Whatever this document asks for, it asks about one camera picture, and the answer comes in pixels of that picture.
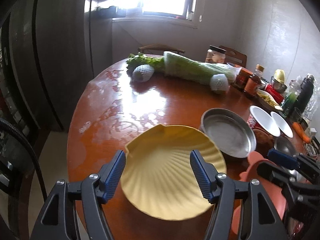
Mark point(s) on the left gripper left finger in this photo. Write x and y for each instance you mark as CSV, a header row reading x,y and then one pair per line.
x,y
57,218

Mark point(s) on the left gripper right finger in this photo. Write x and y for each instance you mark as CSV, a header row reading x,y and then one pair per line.
x,y
221,191

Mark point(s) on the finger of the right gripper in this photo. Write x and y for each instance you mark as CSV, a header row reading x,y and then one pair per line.
x,y
304,165
292,190

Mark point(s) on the pink bear-shaped plate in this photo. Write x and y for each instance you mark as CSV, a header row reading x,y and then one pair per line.
x,y
261,212

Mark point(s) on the steel mixing bowl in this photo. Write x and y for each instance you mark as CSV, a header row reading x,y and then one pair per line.
x,y
285,146

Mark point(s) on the small white noodle cup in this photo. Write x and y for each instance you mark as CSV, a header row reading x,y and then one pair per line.
x,y
282,124

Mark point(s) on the shallow steel round pan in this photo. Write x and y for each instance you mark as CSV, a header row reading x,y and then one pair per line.
x,y
229,132

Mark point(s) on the yellow shell-shaped plate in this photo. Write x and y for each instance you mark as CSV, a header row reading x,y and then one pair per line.
x,y
158,179

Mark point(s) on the large white noodle cup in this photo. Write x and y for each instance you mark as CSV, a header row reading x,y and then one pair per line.
x,y
263,125

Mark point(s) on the small packet on table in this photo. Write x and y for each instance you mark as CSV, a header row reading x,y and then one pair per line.
x,y
312,149

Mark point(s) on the orange carrot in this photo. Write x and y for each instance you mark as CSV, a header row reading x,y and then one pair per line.
x,y
299,130

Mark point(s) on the dark glass cup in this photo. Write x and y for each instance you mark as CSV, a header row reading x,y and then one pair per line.
x,y
296,115

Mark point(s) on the green liquid plastic bottle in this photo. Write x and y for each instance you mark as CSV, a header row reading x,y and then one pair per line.
x,y
290,98

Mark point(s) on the red tissue box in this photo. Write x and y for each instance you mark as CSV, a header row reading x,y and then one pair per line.
x,y
276,95

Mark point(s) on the black thermos flask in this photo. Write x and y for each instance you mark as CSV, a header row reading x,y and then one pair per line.
x,y
306,91

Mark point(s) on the white dish of pickles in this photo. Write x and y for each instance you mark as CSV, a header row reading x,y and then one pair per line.
x,y
267,101

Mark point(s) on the small steel bowl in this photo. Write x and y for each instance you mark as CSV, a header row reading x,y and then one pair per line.
x,y
278,86

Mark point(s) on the yellow plastic juicer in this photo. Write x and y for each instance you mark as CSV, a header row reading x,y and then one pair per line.
x,y
279,75

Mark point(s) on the brown sauce bottle yellow cap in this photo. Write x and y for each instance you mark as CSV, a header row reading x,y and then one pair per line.
x,y
254,81

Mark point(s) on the foam-netted fruit right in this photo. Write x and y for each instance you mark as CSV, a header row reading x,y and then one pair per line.
x,y
219,83

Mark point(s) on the foam-netted fruit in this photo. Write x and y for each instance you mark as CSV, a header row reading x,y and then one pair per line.
x,y
219,83
143,73

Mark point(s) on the red chili sauce jar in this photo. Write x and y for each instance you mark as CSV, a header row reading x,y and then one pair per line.
x,y
242,78

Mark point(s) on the wrapped napa cabbage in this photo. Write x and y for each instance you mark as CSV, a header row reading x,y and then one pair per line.
x,y
200,72

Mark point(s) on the clear jar black lid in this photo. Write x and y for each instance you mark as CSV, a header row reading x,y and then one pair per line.
x,y
215,55

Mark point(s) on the foam-netted fruit left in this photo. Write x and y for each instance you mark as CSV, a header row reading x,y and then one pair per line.
x,y
143,73

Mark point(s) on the curved wooden chair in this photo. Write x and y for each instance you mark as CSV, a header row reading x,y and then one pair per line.
x,y
160,47

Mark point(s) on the grey refrigerator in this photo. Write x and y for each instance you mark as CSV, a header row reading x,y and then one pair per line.
x,y
46,56

